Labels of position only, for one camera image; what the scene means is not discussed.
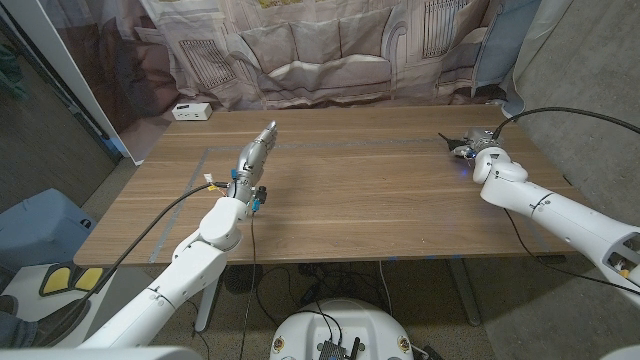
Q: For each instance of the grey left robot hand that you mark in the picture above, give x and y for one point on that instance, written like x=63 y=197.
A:
x=253 y=159

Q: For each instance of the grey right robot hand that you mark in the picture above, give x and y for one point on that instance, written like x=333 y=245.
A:
x=480 y=139

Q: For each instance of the black rubber air blower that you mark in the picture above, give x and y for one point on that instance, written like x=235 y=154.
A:
x=452 y=144

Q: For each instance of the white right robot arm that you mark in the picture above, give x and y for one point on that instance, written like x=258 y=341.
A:
x=550 y=207

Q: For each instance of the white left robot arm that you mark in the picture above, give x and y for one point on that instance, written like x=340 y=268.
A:
x=200 y=260

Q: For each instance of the white power strip box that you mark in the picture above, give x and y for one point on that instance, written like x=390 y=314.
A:
x=191 y=111

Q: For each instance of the black round floor fan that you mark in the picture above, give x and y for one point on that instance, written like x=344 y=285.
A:
x=235 y=280

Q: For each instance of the printed sofa backdrop curtain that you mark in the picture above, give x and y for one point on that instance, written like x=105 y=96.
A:
x=320 y=50

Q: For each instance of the black power adapter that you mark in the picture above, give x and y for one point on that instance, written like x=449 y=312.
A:
x=310 y=294

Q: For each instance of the grey table leg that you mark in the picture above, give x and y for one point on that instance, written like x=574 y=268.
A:
x=465 y=295

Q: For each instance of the white table leg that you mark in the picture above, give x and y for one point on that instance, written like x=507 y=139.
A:
x=204 y=315

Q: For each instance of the white round robot torso base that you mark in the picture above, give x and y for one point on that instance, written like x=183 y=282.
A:
x=350 y=325

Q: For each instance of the yellow black foot pedal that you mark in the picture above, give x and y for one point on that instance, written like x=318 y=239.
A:
x=56 y=280
x=90 y=279

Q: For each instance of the black antenna device on torso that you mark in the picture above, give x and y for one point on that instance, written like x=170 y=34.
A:
x=332 y=350

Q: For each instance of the white partition panel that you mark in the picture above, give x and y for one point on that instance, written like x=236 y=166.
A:
x=60 y=55

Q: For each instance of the black plug on floor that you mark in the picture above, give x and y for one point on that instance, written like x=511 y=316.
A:
x=427 y=354

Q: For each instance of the blue plastic bin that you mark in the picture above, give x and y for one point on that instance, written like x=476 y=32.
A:
x=40 y=230

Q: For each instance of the white robot chest edge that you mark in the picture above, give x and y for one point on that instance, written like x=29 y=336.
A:
x=100 y=354

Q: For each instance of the white floor mat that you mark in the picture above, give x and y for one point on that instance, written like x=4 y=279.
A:
x=25 y=285

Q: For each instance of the person leg in blue jeans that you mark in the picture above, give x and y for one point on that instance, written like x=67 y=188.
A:
x=15 y=337

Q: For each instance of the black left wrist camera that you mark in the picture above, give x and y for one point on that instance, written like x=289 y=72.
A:
x=260 y=194

